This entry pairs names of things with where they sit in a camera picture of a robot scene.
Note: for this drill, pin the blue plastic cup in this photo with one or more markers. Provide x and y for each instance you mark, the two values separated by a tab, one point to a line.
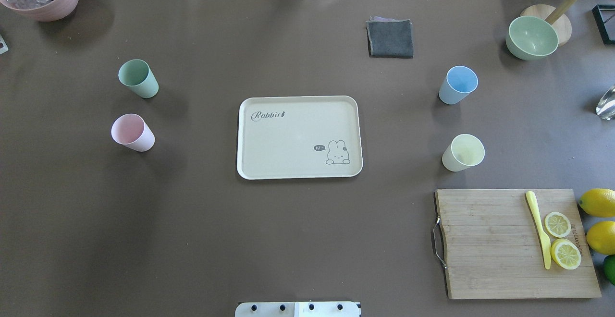
459	82

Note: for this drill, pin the green plastic cup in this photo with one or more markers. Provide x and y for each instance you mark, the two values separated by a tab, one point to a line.
138	77

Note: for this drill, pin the cream rabbit serving tray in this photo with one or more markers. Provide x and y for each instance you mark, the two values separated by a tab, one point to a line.
299	137

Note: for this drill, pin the grey folded cloth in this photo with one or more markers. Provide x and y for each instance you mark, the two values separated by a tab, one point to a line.
390	37

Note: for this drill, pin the pale yellow plastic cup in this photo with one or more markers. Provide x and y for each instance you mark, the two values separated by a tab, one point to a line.
464	151

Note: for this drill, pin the pink plastic cup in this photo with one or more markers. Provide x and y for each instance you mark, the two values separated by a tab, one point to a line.
131	131

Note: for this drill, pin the wooden cutting board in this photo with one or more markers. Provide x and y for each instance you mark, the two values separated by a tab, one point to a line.
491	249

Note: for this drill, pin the yellow plastic knife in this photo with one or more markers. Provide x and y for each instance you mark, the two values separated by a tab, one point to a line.
545	241

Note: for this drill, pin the green bowl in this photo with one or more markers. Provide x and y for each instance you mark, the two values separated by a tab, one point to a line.
531	38

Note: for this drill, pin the upper lemon slice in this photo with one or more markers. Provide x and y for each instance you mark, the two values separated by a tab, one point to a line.
557	224

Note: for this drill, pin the lemon slice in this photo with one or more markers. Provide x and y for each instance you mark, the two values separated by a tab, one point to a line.
566	254
557	224

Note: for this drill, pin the wooden stand with base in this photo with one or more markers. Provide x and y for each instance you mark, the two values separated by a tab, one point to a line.
556	17

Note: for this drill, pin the lower lemon slice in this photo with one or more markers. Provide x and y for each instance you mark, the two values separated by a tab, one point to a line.
566	254

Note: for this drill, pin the upper whole lemon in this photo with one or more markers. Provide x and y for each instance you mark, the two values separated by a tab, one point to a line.
598	202

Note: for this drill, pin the whole lemon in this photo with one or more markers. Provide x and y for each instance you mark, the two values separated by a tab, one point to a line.
598	202
601	237

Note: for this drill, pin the clear glass object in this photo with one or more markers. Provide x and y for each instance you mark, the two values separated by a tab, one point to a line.
606	106

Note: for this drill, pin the lower whole lemon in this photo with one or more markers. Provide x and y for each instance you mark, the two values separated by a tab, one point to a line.
601	237

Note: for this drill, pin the green lime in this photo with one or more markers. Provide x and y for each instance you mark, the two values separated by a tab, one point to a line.
609	268

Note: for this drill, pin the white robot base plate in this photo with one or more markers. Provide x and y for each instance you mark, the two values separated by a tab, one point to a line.
299	309

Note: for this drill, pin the black frame object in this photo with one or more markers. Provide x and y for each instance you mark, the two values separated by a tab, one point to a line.
604	18

